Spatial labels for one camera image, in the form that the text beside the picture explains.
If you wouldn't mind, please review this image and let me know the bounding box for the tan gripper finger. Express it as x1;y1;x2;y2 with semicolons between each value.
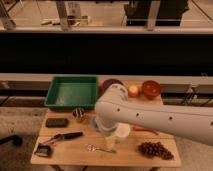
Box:
105;134;116;150

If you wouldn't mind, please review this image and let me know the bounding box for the black eraser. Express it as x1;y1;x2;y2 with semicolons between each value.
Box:
45;118;68;128

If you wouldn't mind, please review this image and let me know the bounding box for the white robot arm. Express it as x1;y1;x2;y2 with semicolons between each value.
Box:
95;84;213;146

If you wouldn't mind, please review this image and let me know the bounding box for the green plastic tray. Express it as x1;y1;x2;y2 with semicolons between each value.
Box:
45;76;98;110

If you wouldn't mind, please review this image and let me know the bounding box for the white plastic cup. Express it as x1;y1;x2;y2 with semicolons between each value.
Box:
115;123;131;142

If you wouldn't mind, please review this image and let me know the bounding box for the silver fork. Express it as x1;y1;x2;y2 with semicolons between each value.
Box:
87;144;116;154

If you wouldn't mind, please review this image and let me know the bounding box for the blue cup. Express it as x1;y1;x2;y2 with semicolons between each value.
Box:
92;117;99;132

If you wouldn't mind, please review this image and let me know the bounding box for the purple grapes bunch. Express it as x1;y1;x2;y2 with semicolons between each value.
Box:
138;142;174;160

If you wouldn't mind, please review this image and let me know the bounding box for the wooden table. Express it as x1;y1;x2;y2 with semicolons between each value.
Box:
31;109;181;168

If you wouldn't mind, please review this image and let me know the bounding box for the yellow-red apple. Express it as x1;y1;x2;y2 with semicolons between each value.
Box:
128;85;139;97

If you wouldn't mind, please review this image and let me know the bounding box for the purple bowl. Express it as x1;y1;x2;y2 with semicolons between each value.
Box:
99;79;122;96

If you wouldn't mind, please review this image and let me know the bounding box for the red bowl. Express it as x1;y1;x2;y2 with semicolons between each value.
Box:
141;80;162;99

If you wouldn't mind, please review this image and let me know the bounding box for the black object on floor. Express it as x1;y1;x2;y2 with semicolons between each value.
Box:
0;135;23;146

